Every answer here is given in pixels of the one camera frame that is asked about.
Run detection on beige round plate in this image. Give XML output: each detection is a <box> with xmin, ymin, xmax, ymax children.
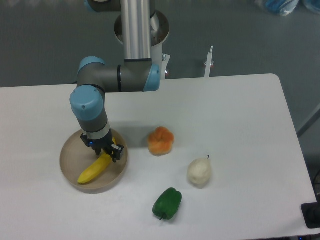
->
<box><xmin>60</xmin><ymin>130</ymin><xmax>129</xmax><ymax>194</ymax></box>

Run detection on white pear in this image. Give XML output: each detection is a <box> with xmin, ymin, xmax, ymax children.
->
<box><xmin>187</xmin><ymin>155</ymin><xmax>212</xmax><ymax>188</ymax></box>

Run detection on yellow banana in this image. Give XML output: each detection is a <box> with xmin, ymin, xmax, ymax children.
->
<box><xmin>77</xmin><ymin>151</ymin><xmax>113</xmax><ymax>185</ymax></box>

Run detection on orange bread roll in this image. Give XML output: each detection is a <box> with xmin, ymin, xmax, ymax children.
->
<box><xmin>147</xmin><ymin>126</ymin><xmax>175</xmax><ymax>156</ymax></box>

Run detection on green bell pepper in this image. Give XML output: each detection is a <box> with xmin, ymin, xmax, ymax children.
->
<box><xmin>152</xmin><ymin>187</ymin><xmax>183</xmax><ymax>220</ymax></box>

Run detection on blue plastic bag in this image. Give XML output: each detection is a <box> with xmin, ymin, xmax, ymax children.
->
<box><xmin>302</xmin><ymin>0</ymin><xmax>320</xmax><ymax>14</ymax></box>
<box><xmin>253</xmin><ymin>0</ymin><xmax>299</xmax><ymax>17</ymax></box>

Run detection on black device at table edge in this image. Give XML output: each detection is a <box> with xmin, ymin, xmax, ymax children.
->
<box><xmin>301</xmin><ymin>202</ymin><xmax>320</xmax><ymax>229</ymax></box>

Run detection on white bracket post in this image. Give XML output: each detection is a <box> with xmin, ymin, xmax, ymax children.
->
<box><xmin>204</xmin><ymin>45</ymin><xmax>214</xmax><ymax>78</ymax></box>

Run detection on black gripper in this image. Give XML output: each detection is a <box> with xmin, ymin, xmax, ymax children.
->
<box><xmin>80</xmin><ymin>129</ymin><xmax>125</xmax><ymax>163</ymax></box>

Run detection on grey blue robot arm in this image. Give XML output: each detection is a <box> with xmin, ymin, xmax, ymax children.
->
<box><xmin>69</xmin><ymin>0</ymin><xmax>161</xmax><ymax>162</ymax></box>

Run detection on grey table leg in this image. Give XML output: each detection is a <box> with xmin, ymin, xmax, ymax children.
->
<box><xmin>296</xmin><ymin>104</ymin><xmax>320</xmax><ymax>138</ymax></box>

